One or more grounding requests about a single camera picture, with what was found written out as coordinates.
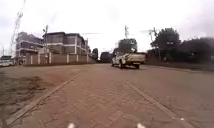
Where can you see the kerb between path and road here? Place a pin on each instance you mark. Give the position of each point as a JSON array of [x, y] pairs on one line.
[[155, 102]]

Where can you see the utility pole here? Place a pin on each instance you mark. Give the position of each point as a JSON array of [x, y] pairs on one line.
[[151, 35]]

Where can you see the brick boundary wall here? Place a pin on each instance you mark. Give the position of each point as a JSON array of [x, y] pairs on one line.
[[58, 59]]

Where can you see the small tree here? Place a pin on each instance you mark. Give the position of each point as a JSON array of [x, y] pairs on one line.
[[95, 54]]

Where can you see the purple multi-storey building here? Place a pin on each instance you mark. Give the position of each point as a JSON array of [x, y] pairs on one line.
[[28, 43]]

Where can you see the lattice mast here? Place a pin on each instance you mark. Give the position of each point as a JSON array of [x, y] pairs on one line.
[[126, 32]]

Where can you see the white car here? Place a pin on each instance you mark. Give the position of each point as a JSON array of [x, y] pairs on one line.
[[4, 63]]

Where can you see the grass and dirt verge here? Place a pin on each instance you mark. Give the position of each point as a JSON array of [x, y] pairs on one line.
[[18, 90]]

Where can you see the dark vehicle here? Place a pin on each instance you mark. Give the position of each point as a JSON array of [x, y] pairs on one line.
[[105, 57]]

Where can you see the lattice crane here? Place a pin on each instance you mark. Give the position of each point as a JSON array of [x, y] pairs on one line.
[[17, 20]]

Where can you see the grey kerb beside grass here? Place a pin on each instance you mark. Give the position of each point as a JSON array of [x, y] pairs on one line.
[[38, 102]]

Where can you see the reddish paved road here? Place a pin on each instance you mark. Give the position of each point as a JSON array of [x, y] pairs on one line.
[[181, 86]]

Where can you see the red brick path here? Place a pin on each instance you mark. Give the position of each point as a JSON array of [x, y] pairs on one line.
[[105, 100]]

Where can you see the large dark tree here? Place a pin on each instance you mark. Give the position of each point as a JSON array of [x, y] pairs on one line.
[[165, 38]]

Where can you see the beige pickup truck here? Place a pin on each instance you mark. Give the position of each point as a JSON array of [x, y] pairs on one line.
[[130, 59]]

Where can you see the dark hedge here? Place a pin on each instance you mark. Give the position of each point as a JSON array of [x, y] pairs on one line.
[[201, 50]]

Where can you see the grass verge beside road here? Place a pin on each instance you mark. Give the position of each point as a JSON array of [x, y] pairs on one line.
[[195, 66]]

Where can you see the pale pole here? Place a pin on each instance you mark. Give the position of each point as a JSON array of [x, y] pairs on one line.
[[45, 40]]

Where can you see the robot's own part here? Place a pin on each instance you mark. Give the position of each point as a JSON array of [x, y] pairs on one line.
[[140, 125], [71, 125]]

